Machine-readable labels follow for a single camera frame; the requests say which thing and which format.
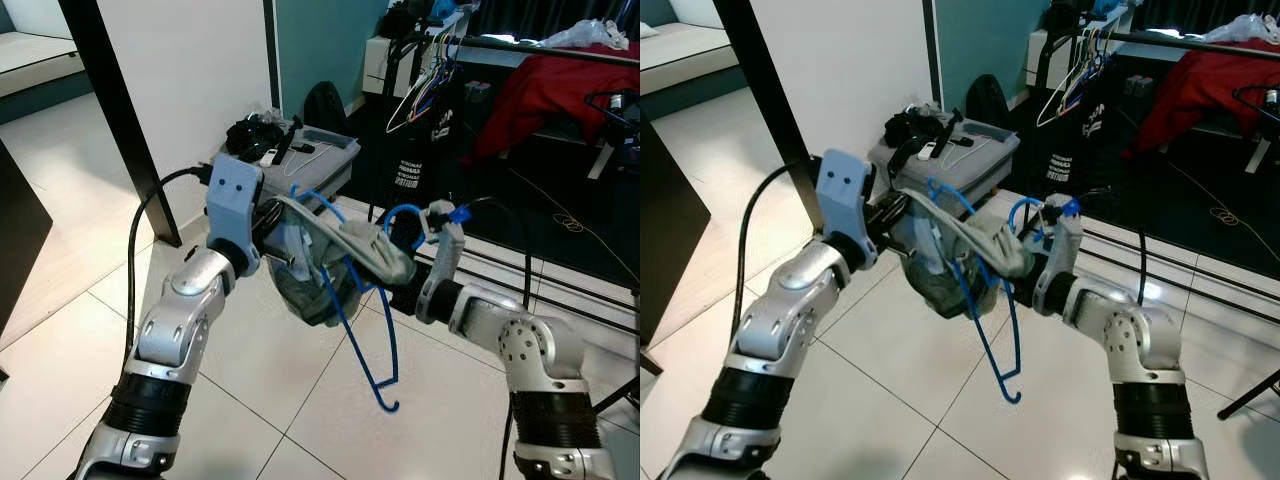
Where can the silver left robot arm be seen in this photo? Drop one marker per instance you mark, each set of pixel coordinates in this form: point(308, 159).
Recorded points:
point(790, 320)
point(175, 330)

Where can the black metal clothes rack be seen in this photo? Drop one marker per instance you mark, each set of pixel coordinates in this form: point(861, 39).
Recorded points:
point(1160, 38)
point(540, 48)

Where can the red cloth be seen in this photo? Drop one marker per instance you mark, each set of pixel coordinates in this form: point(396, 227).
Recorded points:
point(550, 95)
point(1200, 90)

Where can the pale green plastic hanger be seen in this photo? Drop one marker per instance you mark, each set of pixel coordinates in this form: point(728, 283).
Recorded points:
point(1060, 98)
point(412, 100)

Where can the black stick-shaped device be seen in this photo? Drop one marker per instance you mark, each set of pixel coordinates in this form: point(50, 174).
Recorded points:
point(285, 145)
point(948, 135)

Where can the white fluffy cloth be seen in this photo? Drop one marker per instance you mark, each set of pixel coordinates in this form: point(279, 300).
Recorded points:
point(1240, 28)
point(585, 35)

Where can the black fabric bag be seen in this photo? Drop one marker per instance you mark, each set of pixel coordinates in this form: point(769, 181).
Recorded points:
point(250, 135)
point(910, 128)

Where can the blue tape piece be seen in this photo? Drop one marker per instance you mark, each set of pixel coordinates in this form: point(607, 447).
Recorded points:
point(1070, 207)
point(459, 212)

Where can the black printed hanging t-shirt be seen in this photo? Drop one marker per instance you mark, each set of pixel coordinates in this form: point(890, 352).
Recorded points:
point(445, 180)
point(1095, 170)

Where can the black backpack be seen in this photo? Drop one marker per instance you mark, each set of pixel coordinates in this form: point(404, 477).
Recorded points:
point(325, 110)
point(988, 102)

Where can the blue cloth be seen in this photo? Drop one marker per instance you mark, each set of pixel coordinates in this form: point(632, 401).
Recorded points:
point(1110, 7)
point(445, 9)

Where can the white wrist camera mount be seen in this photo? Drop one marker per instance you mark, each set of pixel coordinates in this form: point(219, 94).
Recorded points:
point(1062, 245)
point(448, 250)
point(845, 195)
point(235, 200)

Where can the dark rug white stripes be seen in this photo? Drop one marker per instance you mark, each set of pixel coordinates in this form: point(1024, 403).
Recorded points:
point(520, 200)
point(1180, 190)

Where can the grey padded ottoman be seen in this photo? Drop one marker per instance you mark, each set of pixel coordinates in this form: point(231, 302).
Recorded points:
point(330, 170)
point(990, 155)

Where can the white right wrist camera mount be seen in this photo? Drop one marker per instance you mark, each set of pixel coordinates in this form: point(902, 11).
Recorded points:
point(1062, 245)
point(448, 250)

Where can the white low cabinet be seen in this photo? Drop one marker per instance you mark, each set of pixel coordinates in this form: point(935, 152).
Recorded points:
point(378, 65)
point(1040, 60)

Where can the black folding drying rack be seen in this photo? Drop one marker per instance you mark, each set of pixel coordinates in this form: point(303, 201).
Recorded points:
point(1250, 393)

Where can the flat grey tray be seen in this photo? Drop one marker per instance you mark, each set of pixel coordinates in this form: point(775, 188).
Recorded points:
point(990, 130)
point(328, 138)

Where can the grey shorts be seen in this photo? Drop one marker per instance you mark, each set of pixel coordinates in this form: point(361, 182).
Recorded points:
point(930, 280)
point(310, 290)

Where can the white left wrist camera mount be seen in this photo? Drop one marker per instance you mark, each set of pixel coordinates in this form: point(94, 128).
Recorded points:
point(235, 200)
point(845, 195)

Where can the low white bench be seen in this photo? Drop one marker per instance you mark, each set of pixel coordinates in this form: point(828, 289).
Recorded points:
point(40, 55)
point(675, 45)

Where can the thin black wall trim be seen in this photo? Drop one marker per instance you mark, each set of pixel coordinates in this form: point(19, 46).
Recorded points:
point(931, 50)
point(274, 60)

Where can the blue plastic hanger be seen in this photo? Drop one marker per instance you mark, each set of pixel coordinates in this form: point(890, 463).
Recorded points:
point(1028, 199)
point(405, 208)

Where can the dark wooden panel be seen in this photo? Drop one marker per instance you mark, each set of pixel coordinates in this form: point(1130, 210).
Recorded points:
point(20, 230)
point(658, 230)

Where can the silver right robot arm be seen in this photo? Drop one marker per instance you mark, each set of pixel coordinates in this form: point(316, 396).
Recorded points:
point(1130, 330)
point(520, 340)

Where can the black pouch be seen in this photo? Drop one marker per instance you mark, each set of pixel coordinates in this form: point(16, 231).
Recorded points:
point(398, 20)
point(1065, 15)

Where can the dark window curtain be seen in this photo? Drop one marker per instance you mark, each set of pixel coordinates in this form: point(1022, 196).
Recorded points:
point(1180, 10)
point(520, 12)

